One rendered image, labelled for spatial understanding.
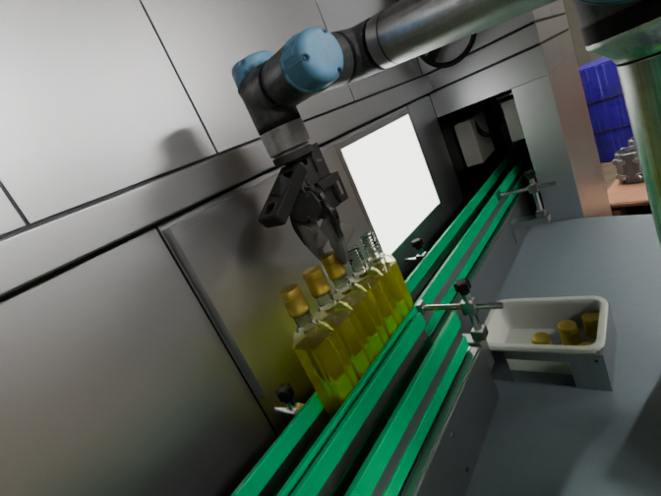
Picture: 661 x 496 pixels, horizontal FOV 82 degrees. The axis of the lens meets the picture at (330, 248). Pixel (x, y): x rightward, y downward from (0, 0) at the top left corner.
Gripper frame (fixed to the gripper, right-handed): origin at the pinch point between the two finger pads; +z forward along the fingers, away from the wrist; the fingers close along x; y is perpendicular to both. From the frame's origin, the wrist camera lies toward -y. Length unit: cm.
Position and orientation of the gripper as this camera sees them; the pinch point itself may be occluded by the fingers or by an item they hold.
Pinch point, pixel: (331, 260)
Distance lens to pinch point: 68.4
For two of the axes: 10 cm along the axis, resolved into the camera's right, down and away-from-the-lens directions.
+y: 5.4, -4.6, 7.0
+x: -7.4, 1.4, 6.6
